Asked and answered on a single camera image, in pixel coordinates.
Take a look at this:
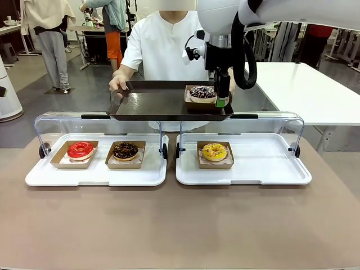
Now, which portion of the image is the purple drizzled donut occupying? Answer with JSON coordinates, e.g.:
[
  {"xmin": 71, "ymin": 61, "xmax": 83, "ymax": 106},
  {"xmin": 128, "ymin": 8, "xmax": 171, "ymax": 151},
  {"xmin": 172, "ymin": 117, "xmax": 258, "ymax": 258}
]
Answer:
[{"xmin": 188, "ymin": 85, "xmax": 218, "ymax": 104}]

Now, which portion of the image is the cardboard box of chocolate donut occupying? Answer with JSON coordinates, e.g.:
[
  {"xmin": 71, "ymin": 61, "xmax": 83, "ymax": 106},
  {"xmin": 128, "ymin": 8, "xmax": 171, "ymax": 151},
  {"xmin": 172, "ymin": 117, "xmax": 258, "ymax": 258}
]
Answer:
[{"xmin": 105, "ymin": 141, "xmax": 147, "ymax": 170}]

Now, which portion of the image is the white display tray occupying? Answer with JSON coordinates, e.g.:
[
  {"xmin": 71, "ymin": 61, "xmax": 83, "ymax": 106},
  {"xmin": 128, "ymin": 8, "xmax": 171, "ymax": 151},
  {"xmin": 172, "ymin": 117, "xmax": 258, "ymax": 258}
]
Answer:
[
  {"xmin": 175, "ymin": 133, "xmax": 313, "ymax": 186},
  {"xmin": 25, "ymin": 133, "xmax": 168, "ymax": 187}
]

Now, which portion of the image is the black slanted pole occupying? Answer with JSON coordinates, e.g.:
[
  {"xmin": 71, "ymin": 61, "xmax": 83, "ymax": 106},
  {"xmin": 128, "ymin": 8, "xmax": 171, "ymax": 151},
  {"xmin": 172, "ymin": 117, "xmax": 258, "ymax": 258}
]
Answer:
[{"xmin": 294, "ymin": 24, "xmax": 310, "ymax": 65}]

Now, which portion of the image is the person torso in white shirt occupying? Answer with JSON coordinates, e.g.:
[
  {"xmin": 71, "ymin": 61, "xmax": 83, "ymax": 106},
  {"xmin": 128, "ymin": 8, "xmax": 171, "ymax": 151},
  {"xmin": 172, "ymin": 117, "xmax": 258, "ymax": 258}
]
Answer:
[{"xmin": 121, "ymin": 10, "xmax": 215, "ymax": 132}]

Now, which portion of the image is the red glazed donut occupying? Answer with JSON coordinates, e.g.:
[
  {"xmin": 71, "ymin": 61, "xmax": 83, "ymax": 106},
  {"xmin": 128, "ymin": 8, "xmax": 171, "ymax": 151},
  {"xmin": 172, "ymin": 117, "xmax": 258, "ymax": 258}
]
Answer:
[{"xmin": 67, "ymin": 141, "xmax": 95, "ymax": 162}]

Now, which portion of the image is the grey plastic stool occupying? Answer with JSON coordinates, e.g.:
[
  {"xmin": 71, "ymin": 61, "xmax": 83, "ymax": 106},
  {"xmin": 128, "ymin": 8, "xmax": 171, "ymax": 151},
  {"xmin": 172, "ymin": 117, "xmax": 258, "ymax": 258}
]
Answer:
[{"xmin": 0, "ymin": 43, "xmax": 19, "ymax": 65}]

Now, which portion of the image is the clear plastic display lid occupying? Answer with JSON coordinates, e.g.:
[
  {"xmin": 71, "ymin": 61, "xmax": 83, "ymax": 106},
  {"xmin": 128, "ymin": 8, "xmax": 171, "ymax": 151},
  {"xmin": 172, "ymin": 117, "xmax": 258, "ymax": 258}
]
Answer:
[
  {"xmin": 34, "ymin": 111, "xmax": 169, "ymax": 160},
  {"xmin": 175, "ymin": 111, "xmax": 305, "ymax": 159}
]

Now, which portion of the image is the yellow sprinkled donut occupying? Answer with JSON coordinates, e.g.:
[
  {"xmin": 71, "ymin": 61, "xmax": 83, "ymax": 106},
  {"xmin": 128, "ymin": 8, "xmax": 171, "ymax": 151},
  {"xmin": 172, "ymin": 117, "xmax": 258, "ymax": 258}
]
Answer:
[{"xmin": 202, "ymin": 142, "xmax": 228, "ymax": 163}]

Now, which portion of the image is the person's right hand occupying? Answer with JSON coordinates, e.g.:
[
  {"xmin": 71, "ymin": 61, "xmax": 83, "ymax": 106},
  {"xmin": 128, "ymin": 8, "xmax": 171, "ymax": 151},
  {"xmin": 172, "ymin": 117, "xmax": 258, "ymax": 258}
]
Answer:
[{"xmin": 109, "ymin": 75, "xmax": 131, "ymax": 91}]

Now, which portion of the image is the cardboard box of red donut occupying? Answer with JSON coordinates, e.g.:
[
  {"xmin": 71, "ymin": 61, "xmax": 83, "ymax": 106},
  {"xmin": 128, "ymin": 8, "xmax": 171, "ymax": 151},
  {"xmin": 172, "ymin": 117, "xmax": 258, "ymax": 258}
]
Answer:
[{"xmin": 49, "ymin": 140, "xmax": 100, "ymax": 170}]

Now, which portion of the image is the dark brown serving tray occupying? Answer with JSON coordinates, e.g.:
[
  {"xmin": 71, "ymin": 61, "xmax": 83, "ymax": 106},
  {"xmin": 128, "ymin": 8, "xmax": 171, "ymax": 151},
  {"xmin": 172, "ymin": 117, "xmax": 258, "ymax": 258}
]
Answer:
[{"xmin": 106, "ymin": 80, "xmax": 235, "ymax": 122}]

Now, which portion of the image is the person's right forearm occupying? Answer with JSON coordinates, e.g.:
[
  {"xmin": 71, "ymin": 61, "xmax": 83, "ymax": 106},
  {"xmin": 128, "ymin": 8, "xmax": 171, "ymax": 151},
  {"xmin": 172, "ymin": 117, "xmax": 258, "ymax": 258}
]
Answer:
[{"xmin": 112, "ymin": 64, "xmax": 134, "ymax": 82}]

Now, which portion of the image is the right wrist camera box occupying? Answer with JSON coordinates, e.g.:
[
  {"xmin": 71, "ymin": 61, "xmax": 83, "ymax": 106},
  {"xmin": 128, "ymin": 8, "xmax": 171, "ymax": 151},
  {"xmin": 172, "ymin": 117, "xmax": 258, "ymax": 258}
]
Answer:
[{"xmin": 181, "ymin": 46, "xmax": 201, "ymax": 66}]

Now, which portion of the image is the bystander in black apron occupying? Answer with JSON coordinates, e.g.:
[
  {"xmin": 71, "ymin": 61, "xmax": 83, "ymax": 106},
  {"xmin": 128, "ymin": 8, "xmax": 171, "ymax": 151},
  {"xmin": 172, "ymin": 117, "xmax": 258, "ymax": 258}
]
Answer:
[{"xmin": 271, "ymin": 21, "xmax": 303, "ymax": 63}]

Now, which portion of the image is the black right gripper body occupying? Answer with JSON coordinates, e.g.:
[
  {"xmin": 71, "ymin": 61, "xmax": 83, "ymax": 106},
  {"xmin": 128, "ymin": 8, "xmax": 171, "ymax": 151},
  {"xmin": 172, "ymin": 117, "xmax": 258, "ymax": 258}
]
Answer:
[{"xmin": 204, "ymin": 41, "xmax": 235, "ymax": 71}]

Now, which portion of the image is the black cable sleeve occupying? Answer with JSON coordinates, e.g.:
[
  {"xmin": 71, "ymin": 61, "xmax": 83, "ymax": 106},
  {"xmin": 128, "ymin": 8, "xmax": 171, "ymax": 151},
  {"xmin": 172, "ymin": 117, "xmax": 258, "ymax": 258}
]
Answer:
[{"xmin": 230, "ymin": 0, "xmax": 258, "ymax": 91}]

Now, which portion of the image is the cardboard box of yellow donut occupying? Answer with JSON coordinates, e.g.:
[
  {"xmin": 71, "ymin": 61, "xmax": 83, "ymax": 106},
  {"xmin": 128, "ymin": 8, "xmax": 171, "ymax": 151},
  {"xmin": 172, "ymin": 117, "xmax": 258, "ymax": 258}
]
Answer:
[{"xmin": 196, "ymin": 141, "xmax": 235, "ymax": 170}]

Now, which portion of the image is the white side table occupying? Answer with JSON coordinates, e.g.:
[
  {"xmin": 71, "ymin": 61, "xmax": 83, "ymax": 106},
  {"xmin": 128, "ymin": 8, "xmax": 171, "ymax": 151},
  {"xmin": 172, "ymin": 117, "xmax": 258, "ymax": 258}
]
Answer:
[{"xmin": 244, "ymin": 61, "xmax": 360, "ymax": 152}]

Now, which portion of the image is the bystander in beige jacket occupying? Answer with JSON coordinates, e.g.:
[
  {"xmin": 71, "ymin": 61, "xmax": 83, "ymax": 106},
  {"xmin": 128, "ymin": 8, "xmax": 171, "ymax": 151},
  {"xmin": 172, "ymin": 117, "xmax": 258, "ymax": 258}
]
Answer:
[{"xmin": 21, "ymin": 0, "xmax": 77, "ymax": 95}]

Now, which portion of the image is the bystander in orange skirt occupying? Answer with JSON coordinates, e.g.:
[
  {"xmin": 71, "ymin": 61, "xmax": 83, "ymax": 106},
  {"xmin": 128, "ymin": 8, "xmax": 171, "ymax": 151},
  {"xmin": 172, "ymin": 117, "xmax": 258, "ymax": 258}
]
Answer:
[{"xmin": 80, "ymin": 0, "xmax": 129, "ymax": 71}]

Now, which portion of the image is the bystander in red shirt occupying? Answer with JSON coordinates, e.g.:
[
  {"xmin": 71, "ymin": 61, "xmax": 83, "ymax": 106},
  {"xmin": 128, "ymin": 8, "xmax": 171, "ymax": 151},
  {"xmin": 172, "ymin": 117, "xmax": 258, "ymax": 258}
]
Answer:
[{"xmin": 299, "ymin": 24, "xmax": 335, "ymax": 69}]

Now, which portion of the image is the chocolate sprinkled donut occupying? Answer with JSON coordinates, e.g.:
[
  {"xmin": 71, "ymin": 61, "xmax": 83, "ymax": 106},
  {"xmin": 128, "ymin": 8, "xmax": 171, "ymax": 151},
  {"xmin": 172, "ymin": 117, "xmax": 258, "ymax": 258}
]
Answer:
[{"xmin": 112, "ymin": 142, "xmax": 139, "ymax": 162}]

